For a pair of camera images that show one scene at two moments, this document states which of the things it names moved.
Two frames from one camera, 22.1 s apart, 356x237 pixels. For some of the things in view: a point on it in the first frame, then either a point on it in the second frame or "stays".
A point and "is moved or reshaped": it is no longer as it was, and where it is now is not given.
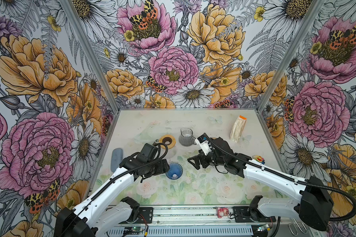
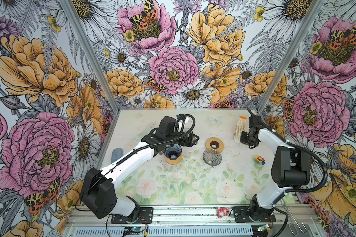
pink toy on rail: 222,212 stays
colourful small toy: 259,159 stays
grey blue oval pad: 116,158 stays
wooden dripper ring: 168,139 is moved or reshaped
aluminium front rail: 211,221 stays
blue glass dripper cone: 175,172 -> 173,152
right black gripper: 201,156 -> 243,140
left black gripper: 161,168 -> 190,143
